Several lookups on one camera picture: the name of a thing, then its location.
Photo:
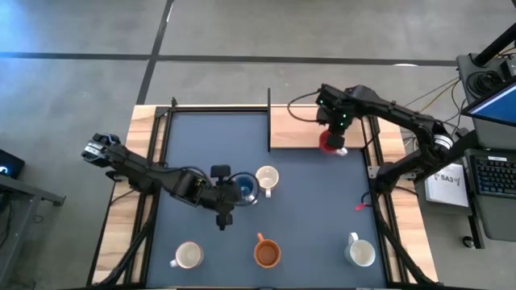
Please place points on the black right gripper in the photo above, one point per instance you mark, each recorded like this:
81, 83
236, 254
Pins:
334, 121

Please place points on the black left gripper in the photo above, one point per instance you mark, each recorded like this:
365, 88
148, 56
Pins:
221, 198

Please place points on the red white patterned mug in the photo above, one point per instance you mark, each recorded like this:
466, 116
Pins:
322, 144

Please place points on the blue ceramic mug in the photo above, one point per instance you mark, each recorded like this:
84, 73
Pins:
246, 187

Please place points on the white ceramic mug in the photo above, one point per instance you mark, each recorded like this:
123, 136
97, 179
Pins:
188, 255

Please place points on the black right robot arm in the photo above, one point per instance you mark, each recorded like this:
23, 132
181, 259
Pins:
399, 113

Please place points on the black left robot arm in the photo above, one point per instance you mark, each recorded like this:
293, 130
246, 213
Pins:
141, 171

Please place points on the wooden shelf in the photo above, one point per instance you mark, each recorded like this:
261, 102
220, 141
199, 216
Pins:
298, 129

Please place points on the orange faceted mug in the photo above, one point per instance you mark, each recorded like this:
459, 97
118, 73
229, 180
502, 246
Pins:
267, 253

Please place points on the blue-grey table mat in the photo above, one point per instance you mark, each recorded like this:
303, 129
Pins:
314, 209

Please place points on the black upright divider bar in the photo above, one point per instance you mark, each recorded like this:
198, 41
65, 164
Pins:
269, 121

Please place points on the pale grey ceramic mug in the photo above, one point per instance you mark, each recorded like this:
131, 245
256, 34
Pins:
360, 253

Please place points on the white paper sheet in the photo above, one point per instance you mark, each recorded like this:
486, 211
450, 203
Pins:
447, 189

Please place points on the black keyboard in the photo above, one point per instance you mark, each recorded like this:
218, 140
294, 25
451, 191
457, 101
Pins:
496, 175

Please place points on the black caster wheel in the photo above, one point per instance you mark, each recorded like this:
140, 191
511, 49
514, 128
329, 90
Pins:
468, 241

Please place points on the laptop and keyboard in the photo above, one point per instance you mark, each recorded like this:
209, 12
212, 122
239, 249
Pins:
496, 217

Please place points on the black pole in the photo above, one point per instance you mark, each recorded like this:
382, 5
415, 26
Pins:
493, 48

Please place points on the grey side desk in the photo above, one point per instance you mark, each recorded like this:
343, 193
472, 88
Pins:
24, 191

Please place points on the black device with screen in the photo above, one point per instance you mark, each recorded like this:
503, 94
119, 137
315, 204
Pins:
10, 165

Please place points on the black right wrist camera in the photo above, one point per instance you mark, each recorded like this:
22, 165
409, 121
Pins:
326, 96

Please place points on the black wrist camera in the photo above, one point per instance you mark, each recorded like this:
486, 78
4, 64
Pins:
220, 172
326, 96

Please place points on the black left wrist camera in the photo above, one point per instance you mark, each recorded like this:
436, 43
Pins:
220, 172

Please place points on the black table frame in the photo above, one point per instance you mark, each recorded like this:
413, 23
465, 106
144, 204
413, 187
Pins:
217, 109

